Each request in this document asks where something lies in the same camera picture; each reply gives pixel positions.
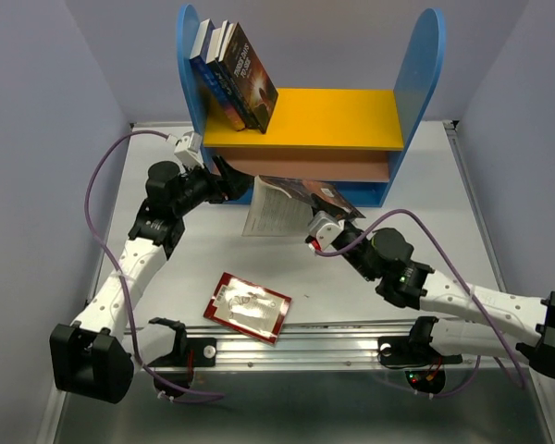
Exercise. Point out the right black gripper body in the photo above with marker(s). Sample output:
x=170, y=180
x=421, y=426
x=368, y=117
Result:
x=354, y=252

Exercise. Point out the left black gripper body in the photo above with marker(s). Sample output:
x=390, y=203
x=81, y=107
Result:
x=198, y=188

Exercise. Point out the dark sunset paperback book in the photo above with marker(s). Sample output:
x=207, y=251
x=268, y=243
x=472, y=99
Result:
x=285, y=207

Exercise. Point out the Three Days To See book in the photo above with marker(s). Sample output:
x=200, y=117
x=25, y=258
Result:
x=252, y=80

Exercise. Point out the red bordered cream book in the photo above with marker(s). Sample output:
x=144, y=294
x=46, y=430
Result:
x=248, y=308

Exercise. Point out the blue Jane Eyre book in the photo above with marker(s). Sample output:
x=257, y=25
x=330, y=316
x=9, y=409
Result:
x=199, y=51

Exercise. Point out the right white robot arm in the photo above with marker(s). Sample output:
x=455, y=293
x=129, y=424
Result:
x=460, y=318

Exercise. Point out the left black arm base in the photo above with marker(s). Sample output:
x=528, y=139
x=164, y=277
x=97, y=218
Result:
x=186, y=352

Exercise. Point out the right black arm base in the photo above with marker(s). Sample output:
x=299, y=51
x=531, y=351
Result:
x=413, y=353

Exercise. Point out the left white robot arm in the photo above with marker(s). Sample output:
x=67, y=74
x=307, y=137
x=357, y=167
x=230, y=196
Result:
x=100, y=351

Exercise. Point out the blue and yellow bookshelf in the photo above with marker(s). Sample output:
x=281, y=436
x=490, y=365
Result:
x=354, y=138

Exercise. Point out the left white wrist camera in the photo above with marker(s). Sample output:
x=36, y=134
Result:
x=187, y=149

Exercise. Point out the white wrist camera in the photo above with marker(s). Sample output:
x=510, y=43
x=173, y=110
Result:
x=323, y=230
x=187, y=149

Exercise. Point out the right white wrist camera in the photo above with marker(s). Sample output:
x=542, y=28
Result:
x=323, y=230

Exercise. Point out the aluminium mounting rail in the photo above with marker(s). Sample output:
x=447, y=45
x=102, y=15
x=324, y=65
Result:
x=335, y=347

